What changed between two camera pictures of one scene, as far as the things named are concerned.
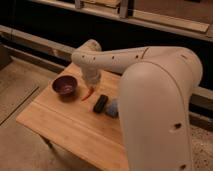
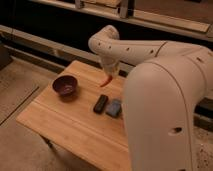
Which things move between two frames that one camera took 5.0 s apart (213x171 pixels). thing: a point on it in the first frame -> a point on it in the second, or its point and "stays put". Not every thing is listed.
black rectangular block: x=100 y=103 stays put
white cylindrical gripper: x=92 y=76 -> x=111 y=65
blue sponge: x=113 y=108 stays put
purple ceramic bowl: x=64 y=85 stays put
